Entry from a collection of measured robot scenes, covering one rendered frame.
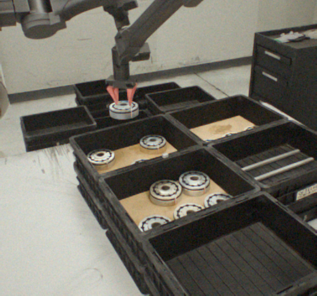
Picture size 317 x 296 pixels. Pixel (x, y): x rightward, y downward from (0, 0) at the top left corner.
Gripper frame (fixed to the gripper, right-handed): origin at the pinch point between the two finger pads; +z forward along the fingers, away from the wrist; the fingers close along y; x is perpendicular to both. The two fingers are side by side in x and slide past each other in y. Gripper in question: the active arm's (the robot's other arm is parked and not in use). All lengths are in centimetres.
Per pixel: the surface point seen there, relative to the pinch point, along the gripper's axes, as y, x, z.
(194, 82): 15, -299, 91
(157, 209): -18.3, 28.0, 23.7
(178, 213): -25.7, 32.2, 21.0
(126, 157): 0.1, 0.3, 22.2
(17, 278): 19, 50, 37
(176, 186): -22.5, 19.1, 20.5
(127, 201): -8.0, 25.9, 23.5
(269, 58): -56, -153, 23
